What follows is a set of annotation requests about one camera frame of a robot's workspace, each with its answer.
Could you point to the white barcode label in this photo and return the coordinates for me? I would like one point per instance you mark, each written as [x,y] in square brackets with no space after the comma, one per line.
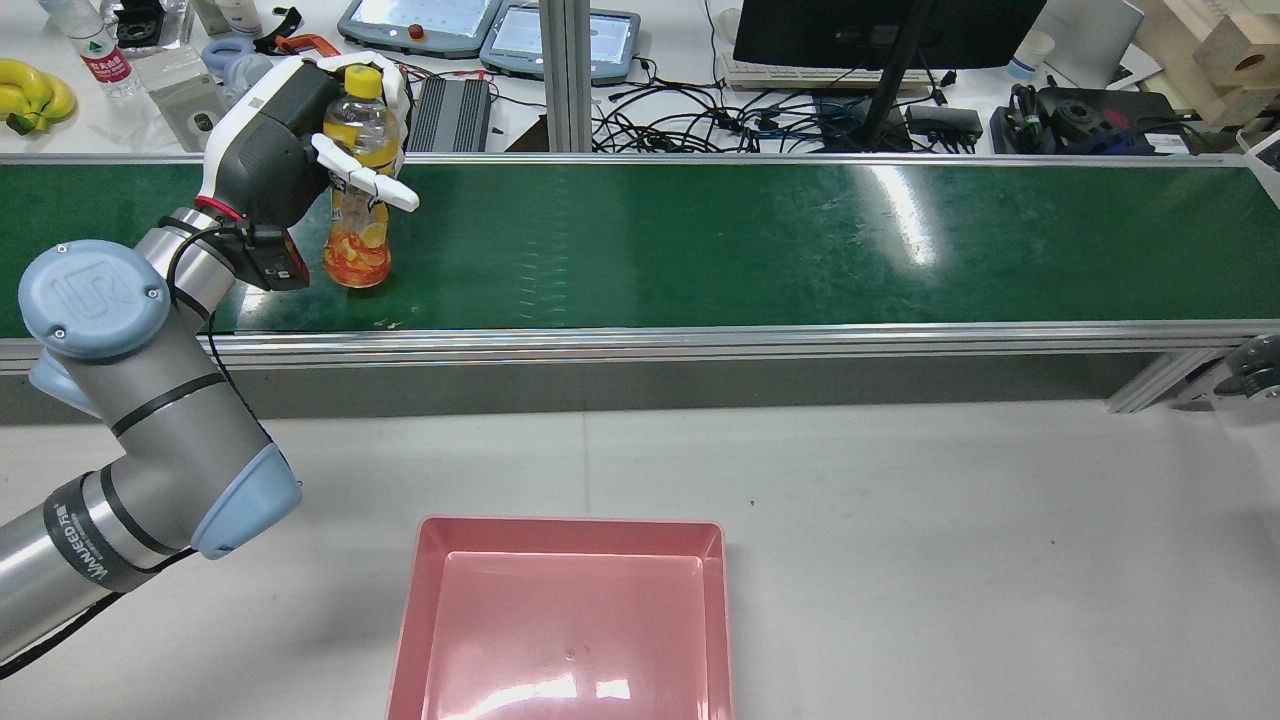
[1165,143]

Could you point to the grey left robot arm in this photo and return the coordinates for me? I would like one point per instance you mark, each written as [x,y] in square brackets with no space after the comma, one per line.
[150,400]

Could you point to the light grey laptop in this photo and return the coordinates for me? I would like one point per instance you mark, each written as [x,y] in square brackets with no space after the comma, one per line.
[1095,35]

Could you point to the light blue tape roll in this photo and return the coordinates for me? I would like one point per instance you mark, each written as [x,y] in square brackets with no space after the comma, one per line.
[235,60]

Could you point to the green conveyor belt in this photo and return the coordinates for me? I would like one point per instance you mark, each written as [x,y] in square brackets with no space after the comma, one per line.
[700,240]

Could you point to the clear plastic bag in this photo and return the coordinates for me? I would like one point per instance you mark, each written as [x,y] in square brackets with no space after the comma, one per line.
[185,100]

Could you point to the aluminium profile post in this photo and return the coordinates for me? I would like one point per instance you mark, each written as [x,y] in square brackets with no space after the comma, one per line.
[565,70]

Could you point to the black monitor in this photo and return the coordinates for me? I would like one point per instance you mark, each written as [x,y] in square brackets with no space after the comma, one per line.
[880,30]

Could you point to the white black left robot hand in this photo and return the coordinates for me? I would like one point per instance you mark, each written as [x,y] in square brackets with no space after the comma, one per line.
[265,160]

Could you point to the black pulley part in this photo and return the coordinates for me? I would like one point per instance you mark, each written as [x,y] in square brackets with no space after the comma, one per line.
[1080,118]

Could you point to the orange juice bottle yellow cap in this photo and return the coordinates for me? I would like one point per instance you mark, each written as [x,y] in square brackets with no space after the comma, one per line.
[358,250]

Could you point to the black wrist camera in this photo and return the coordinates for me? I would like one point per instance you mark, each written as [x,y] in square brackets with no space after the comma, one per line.
[275,260]

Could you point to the pink plastic basket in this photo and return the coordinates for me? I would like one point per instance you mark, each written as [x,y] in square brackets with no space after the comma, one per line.
[570,630]

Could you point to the yellow banana bunch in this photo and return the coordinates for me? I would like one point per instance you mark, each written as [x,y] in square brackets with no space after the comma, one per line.
[40,95]

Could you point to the grey ribbed metal box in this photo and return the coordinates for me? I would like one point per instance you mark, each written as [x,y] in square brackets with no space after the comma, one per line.
[450,115]

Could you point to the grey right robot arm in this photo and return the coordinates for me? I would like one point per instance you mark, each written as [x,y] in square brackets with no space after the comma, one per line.
[1250,365]

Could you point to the black monitor stand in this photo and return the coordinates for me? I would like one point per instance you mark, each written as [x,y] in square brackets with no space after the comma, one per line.
[885,105]

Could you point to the plain wooden box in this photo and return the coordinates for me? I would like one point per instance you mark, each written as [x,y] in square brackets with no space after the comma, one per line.
[1170,60]

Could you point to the grey robot teach pendant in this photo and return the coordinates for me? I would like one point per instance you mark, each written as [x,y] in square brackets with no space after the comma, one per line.
[610,40]
[420,15]

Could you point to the white keyboard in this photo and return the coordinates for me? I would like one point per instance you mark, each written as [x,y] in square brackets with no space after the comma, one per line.
[800,78]

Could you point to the white paper cup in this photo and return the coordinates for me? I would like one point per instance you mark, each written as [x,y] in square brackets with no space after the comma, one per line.
[1030,55]

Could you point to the clear water bottle red label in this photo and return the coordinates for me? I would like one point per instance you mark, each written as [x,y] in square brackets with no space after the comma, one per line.
[105,60]

